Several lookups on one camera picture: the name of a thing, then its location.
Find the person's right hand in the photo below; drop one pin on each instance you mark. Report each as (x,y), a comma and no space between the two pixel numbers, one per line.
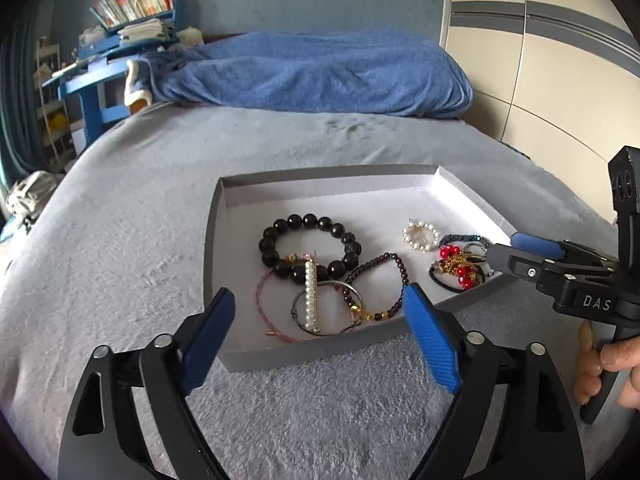
(590,365)

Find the stack of papers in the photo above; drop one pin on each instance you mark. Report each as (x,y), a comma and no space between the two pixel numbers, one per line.
(145,30)

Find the round pearl brooch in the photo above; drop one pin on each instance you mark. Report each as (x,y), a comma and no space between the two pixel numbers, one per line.
(411,242)

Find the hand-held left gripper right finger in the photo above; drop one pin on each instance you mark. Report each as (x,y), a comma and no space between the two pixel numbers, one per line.
(432,340)

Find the beige wardrobe with grey stripe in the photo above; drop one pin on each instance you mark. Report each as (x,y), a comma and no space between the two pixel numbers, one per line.
(550,60)

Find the blue fleece blanket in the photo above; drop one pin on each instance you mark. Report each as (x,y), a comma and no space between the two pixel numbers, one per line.
(320,72)

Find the row of books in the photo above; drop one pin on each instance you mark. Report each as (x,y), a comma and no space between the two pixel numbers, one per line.
(135,2)

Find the blue wooden desk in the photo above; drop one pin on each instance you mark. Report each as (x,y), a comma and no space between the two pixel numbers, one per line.
(95,90)

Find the white shelf rack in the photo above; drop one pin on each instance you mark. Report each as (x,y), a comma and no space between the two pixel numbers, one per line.
(50,110)

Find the grey shallow box tray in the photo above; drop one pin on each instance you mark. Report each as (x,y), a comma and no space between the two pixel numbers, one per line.
(360,200)

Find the white crumpled cloth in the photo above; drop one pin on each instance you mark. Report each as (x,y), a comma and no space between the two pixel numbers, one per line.
(190,36)

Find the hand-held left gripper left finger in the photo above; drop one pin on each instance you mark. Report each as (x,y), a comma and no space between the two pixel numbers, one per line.
(207,340)

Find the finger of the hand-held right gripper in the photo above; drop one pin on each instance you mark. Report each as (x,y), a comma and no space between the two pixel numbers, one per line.
(537,247)
(520,267)

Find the grey crumpled clothing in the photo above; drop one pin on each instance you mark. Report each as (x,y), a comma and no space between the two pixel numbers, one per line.
(30,195)

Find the grey bed cover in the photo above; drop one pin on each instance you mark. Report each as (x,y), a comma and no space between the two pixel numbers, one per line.
(125,240)

